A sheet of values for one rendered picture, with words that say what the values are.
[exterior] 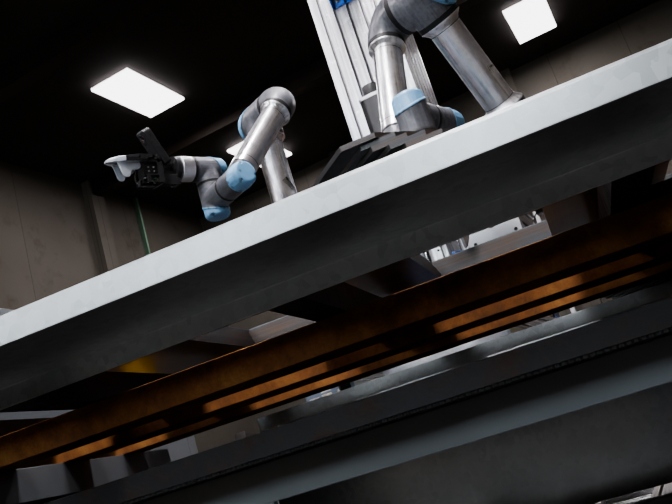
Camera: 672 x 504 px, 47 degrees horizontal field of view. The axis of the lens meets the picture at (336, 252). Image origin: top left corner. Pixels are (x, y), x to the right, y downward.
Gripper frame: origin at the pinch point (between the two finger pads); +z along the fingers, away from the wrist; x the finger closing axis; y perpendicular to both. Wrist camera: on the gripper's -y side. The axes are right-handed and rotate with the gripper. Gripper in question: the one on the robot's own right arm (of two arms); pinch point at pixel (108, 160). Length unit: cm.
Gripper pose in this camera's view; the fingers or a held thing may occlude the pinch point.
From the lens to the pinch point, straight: 218.0
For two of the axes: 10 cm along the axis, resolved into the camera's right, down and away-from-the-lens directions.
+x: -6.3, 2.5, 7.4
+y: 2.0, 9.7, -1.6
